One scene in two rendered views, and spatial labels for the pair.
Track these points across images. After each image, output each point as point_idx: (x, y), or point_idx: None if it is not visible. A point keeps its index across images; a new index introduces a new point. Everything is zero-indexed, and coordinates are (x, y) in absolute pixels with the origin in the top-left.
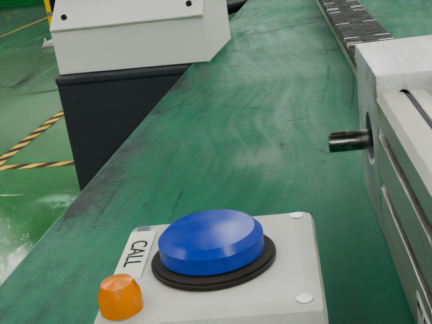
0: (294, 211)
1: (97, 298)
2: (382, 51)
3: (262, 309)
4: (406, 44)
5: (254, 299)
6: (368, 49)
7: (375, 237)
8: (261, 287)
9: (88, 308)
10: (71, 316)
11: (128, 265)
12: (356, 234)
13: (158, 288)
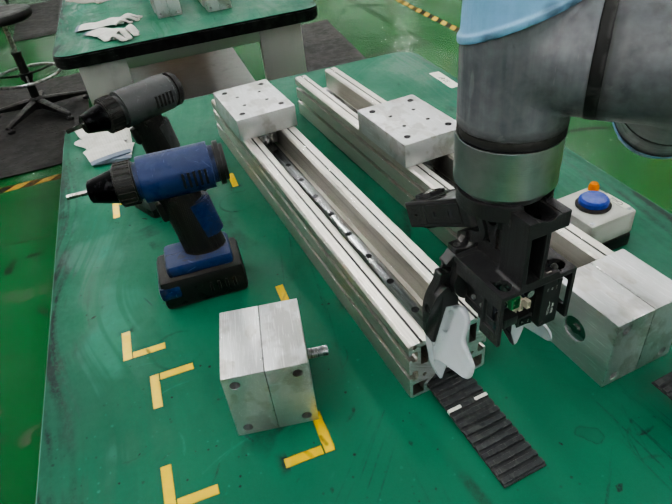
0: None
1: (671, 250)
2: (655, 278)
3: (563, 197)
4: (654, 290)
5: (567, 198)
6: (669, 282)
7: None
8: (570, 201)
9: (667, 246)
10: (667, 242)
11: (611, 197)
12: None
13: None
